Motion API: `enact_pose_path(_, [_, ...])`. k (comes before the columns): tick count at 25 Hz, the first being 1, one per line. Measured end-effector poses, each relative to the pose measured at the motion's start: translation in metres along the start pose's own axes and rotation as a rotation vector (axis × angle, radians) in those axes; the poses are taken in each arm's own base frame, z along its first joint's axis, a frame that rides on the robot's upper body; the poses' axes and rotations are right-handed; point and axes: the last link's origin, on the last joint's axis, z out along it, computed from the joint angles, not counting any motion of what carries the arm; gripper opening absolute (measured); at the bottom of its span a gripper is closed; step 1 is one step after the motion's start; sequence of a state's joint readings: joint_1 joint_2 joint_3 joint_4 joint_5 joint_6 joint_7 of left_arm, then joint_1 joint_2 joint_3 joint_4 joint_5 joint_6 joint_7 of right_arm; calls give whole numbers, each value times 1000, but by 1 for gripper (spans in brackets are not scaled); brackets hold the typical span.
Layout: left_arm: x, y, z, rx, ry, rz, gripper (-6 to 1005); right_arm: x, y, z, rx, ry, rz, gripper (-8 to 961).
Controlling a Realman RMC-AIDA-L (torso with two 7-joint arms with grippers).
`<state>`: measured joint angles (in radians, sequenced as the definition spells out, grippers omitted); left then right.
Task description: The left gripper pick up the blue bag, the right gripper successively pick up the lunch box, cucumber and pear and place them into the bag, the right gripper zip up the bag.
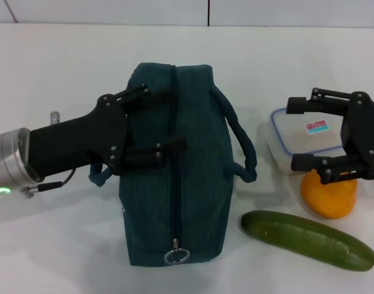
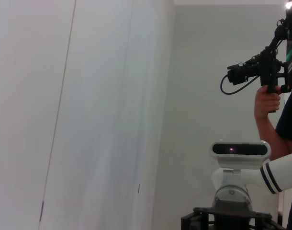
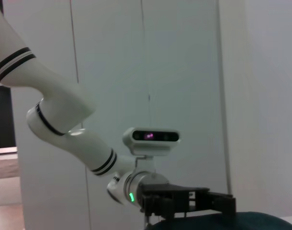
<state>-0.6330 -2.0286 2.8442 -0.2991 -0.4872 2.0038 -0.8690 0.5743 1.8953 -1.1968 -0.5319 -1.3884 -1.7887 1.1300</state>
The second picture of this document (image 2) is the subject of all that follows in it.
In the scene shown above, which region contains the person's hand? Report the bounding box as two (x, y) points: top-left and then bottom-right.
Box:
(254, 85), (281, 120)

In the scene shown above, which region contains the person's bare forearm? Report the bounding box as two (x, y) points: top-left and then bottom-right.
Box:
(255, 115), (292, 163)

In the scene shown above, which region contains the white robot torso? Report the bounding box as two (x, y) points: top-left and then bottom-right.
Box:
(211, 167), (253, 213)

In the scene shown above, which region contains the white cabinet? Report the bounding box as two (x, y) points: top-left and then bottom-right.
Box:
(0, 0), (175, 230)

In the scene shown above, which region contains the black handheld camera rig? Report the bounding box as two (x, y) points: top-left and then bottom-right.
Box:
(220, 0), (292, 114)

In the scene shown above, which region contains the white robot head camera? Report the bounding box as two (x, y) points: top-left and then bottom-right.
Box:
(212, 140), (271, 170)

